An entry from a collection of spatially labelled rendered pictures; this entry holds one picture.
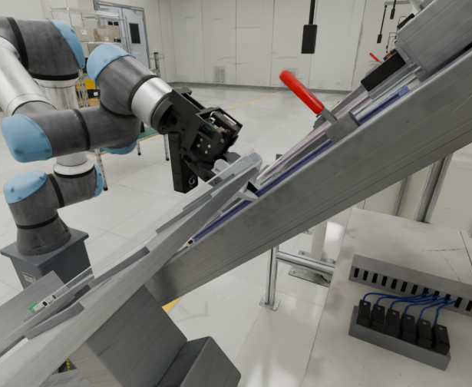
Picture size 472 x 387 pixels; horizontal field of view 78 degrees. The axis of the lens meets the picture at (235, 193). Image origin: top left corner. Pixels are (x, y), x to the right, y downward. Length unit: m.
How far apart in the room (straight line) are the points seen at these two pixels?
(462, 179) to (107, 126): 1.70
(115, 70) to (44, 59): 0.39
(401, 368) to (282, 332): 0.84
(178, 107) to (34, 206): 0.67
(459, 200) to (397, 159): 1.64
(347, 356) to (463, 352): 0.22
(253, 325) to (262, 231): 1.09
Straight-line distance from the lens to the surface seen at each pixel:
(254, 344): 1.39
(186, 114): 0.47
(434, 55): 0.33
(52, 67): 0.91
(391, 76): 0.65
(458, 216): 1.98
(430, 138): 0.30
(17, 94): 0.64
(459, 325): 0.79
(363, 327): 0.64
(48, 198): 1.04
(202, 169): 0.45
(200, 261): 0.46
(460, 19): 0.33
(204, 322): 1.46
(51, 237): 1.08
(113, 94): 0.54
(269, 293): 1.49
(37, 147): 0.55
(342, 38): 9.21
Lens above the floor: 1.12
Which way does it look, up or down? 26 degrees down
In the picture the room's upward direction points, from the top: straight up
